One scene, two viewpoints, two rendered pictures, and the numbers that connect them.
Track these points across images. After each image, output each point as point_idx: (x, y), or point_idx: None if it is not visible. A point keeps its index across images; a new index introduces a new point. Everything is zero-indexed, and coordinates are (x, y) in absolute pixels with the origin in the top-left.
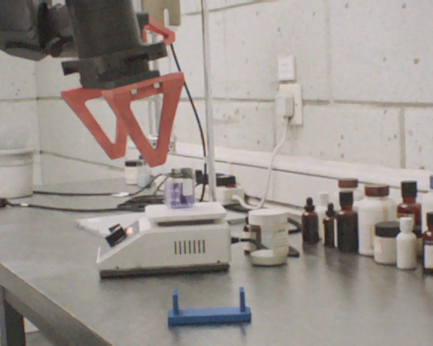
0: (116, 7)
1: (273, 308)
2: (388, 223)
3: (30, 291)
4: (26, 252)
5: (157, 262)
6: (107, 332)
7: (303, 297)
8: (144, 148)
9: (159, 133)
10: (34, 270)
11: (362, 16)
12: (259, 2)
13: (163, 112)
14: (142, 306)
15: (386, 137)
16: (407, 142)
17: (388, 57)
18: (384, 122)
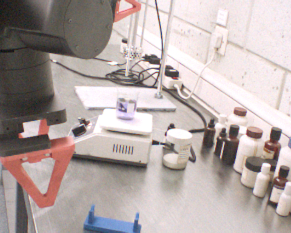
0: (27, 70)
1: (158, 225)
2: (254, 159)
3: None
4: None
5: (100, 154)
6: (41, 227)
7: (182, 216)
8: (34, 196)
9: (50, 184)
10: (28, 135)
11: (275, 3)
12: None
13: (54, 170)
14: (76, 198)
15: (271, 85)
16: (283, 94)
17: (285, 36)
18: (273, 76)
